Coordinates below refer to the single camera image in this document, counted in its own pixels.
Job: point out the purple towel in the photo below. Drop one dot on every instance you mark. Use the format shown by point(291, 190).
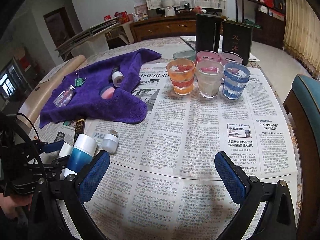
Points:
point(87, 102)

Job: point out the orange glass cup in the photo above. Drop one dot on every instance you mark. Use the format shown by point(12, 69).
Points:
point(181, 73)

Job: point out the folded grey table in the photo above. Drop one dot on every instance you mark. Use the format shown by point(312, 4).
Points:
point(85, 35)

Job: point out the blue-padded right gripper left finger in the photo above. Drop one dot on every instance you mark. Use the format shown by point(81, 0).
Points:
point(46, 220)

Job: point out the teal cushioned chair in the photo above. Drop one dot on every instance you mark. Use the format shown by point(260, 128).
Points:
point(302, 103)

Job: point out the blue white plastic bottle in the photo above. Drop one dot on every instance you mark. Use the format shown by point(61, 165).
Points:
point(81, 155)

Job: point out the teal glass cup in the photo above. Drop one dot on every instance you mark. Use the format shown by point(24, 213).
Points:
point(185, 54)

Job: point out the clear glass bottle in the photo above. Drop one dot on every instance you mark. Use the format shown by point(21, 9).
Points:
point(64, 97)

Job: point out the dark wooden door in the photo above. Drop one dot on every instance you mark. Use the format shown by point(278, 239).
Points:
point(59, 26)

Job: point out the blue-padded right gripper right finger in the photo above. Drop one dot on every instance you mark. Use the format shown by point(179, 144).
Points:
point(277, 220)

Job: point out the green binder clips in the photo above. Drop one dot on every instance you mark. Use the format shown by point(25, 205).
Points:
point(79, 81)

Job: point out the left hand-held gripper device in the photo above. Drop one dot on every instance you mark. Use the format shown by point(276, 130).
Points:
point(21, 165)

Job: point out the pale purple glass cup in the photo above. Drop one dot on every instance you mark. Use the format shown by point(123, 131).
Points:
point(228, 56)

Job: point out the white glass cup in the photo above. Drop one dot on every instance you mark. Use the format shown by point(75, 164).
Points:
point(209, 77)

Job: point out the person's left hand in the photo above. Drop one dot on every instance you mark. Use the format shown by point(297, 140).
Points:
point(10, 203)

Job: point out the newspaper table cover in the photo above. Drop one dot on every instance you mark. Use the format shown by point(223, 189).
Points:
point(162, 182)

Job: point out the white tape roll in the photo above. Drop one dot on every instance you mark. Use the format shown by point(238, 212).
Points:
point(117, 78)

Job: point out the beige bench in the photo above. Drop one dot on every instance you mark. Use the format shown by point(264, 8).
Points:
point(41, 93)

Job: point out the white charger plug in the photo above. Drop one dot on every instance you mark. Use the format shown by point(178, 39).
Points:
point(66, 150)

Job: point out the black square tea tin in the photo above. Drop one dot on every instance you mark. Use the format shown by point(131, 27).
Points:
point(237, 38)

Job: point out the beige patterned curtain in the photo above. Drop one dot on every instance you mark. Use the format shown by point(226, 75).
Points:
point(301, 38)

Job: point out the pink glass cup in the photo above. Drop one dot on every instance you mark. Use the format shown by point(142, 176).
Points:
point(207, 55)

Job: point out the dark wooden display shelf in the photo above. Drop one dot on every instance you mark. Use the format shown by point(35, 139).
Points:
point(267, 17)

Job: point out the small white plastic bottle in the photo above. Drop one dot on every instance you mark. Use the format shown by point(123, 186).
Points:
point(110, 142)

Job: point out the pink blue round container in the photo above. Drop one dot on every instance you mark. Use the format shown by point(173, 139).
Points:
point(107, 92)

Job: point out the white flower bucket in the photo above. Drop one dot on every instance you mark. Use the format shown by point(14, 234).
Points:
point(170, 7)

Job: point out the blue glass cup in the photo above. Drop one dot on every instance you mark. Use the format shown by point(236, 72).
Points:
point(235, 79)

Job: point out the black gold tube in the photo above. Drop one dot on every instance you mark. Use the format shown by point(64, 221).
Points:
point(79, 128)

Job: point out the wooden TV cabinet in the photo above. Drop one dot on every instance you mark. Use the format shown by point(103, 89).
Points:
point(159, 27)

